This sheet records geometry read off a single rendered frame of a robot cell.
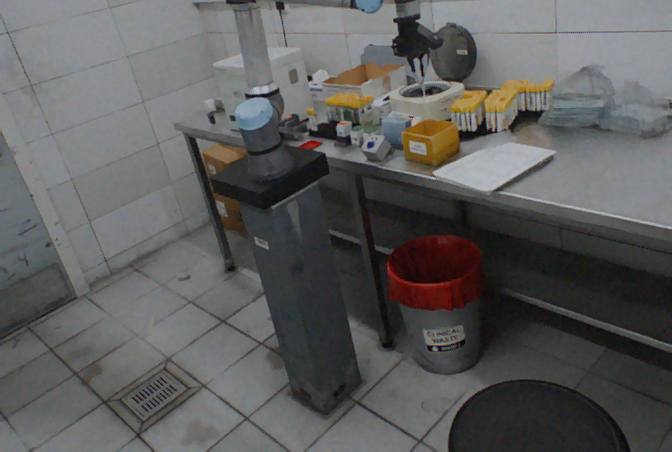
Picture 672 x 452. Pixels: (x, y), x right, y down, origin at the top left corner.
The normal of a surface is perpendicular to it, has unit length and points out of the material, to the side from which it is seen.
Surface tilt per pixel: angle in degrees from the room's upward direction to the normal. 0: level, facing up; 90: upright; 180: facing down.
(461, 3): 90
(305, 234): 90
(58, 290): 90
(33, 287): 90
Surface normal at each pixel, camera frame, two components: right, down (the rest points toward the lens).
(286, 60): 0.70, 0.18
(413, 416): -0.18, -0.89
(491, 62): -0.69, 0.42
